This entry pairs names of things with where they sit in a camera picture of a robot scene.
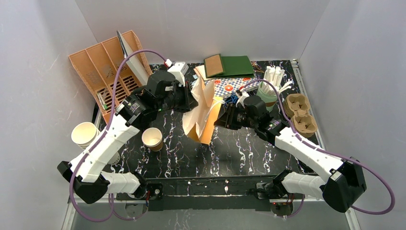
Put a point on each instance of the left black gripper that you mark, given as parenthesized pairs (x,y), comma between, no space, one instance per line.
(186,98)

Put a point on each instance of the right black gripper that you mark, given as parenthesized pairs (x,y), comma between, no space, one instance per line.
(226,118)

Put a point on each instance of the kraft paper takeout bag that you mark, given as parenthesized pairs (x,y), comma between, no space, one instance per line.
(198,124)

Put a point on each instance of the stack of pulp cup carriers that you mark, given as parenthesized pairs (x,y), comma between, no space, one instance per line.
(297,108)

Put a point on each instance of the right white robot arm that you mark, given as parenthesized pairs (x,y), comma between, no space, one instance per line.
(338,182)

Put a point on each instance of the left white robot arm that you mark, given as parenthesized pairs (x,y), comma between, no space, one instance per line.
(134,114)

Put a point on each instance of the brown paper coffee cup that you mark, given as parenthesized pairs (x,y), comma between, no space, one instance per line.
(152,138)

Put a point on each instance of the blue checkered paper bag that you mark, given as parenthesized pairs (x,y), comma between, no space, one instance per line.
(224,87)

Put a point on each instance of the green paper bag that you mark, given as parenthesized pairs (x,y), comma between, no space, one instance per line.
(218,66)

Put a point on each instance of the white board in organizer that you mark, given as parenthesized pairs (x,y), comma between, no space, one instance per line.
(133,63)

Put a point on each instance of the green pen in organizer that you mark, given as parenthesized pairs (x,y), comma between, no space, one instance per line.
(102,102)

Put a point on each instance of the orange plastic desk organizer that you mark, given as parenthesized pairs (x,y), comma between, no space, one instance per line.
(97,66)

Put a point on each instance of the stack of white paper cups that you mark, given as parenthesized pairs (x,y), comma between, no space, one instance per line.
(84,134)

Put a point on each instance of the blue cord bag handle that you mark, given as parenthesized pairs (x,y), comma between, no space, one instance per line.
(231,99)

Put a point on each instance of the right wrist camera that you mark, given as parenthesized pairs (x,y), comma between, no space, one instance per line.
(242,95)

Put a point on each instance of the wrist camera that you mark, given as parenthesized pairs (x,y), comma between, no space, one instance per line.
(242,95)
(179,69)

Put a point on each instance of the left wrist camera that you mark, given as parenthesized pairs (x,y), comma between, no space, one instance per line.
(179,69)

